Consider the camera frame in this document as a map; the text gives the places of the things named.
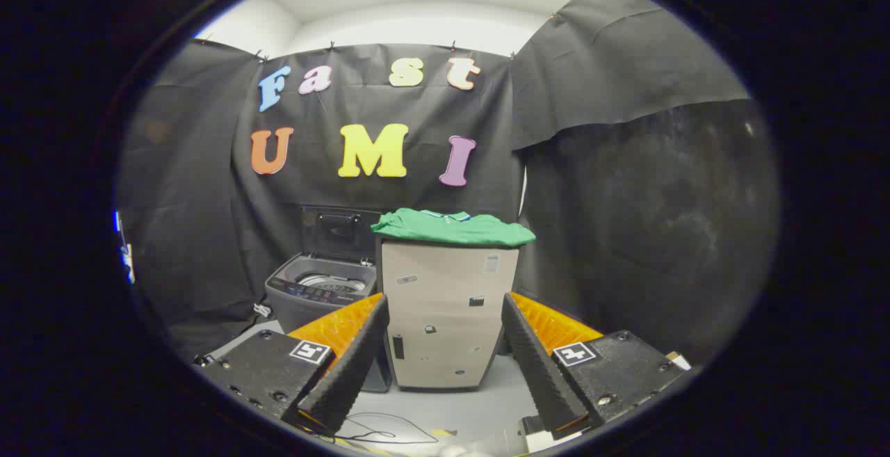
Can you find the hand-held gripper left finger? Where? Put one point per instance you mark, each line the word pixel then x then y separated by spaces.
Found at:
pixel 356 359

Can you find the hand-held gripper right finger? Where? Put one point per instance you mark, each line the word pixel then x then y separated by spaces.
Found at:
pixel 535 366

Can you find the grey washing machine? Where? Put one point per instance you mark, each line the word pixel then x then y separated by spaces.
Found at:
pixel 313 304

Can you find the green polo shirt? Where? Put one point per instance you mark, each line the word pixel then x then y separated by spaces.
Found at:
pixel 452 229

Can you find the beige cabinet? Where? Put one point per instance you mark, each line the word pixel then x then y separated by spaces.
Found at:
pixel 445 304

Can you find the cardboard piece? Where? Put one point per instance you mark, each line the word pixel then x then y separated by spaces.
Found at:
pixel 678 360

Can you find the blue and white object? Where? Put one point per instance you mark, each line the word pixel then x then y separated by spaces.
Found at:
pixel 126 255

